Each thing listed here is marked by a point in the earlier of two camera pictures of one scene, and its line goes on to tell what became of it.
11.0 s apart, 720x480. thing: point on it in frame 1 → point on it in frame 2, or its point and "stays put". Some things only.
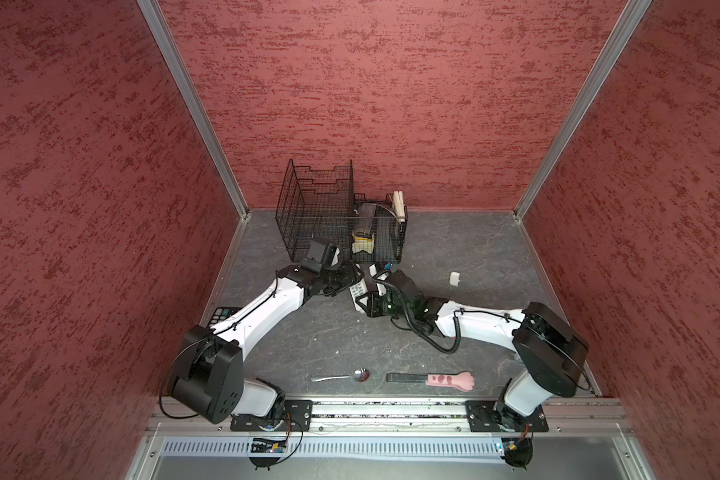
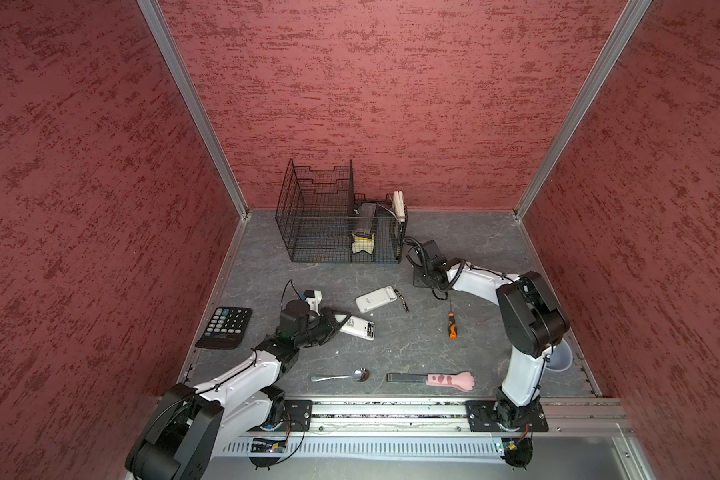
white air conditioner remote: [358, 289] → [358, 326]
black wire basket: [321, 205] stays put
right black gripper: [373, 300] → [418, 278]
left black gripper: [349, 271] → [328, 317]
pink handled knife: [462, 380] stays put
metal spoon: [361, 375] stays put
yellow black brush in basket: [363, 239] stays put
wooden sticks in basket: [399, 205] stays put
